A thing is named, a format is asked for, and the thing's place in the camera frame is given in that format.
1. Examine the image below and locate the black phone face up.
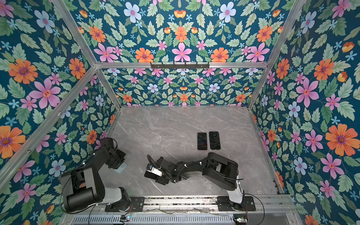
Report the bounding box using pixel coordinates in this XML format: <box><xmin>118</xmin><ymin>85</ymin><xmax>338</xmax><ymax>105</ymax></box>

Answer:
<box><xmin>197</xmin><ymin>132</ymin><xmax>208</xmax><ymax>151</ymax></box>

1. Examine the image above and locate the silver-edged black phone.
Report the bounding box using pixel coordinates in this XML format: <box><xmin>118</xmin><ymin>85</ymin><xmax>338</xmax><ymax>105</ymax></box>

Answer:
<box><xmin>209</xmin><ymin>131</ymin><xmax>221</xmax><ymax>150</ymax></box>

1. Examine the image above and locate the light blue phone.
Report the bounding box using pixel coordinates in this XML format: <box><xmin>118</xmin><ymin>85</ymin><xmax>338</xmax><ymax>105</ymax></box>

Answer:
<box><xmin>113</xmin><ymin>162</ymin><xmax>127</xmax><ymax>174</ymax></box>

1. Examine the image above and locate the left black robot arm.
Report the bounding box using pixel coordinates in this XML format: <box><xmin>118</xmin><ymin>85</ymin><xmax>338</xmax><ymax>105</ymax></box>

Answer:
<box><xmin>60</xmin><ymin>137</ymin><xmax>131</xmax><ymax>214</ymax></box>

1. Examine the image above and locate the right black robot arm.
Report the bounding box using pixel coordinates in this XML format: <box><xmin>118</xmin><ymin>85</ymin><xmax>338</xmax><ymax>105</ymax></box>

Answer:
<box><xmin>144</xmin><ymin>152</ymin><xmax>245</xmax><ymax>206</ymax></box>

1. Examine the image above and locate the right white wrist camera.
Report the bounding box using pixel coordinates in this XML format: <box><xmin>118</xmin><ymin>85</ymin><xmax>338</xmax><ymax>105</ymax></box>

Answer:
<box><xmin>147</xmin><ymin>166</ymin><xmax>163</xmax><ymax>177</ymax></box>

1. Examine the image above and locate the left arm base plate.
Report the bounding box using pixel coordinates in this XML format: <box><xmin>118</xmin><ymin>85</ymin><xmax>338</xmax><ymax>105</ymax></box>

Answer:
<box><xmin>105</xmin><ymin>196</ymin><xmax>145</xmax><ymax>213</ymax></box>

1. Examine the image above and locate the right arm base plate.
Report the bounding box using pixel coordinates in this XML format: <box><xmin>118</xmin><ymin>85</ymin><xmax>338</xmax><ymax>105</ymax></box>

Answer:
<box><xmin>216</xmin><ymin>196</ymin><xmax>256</xmax><ymax>212</ymax></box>

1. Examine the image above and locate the white ventilated cable duct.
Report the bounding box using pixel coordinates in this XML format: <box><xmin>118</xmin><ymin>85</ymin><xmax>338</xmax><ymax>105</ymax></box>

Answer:
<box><xmin>71</xmin><ymin>214</ymin><xmax>235</xmax><ymax>225</ymax></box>

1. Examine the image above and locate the black hook rail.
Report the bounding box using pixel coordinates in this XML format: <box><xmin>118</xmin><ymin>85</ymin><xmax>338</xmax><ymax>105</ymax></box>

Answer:
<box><xmin>150</xmin><ymin>62</ymin><xmax>210</xmax><ymax>69</ymax></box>

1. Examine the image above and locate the aluminium frame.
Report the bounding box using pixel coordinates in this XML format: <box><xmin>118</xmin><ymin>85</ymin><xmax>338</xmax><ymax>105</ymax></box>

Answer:
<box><xmin>1</xmin><ymin>1</ymin><xmax>305</xmax><ymax>225</ymax></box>

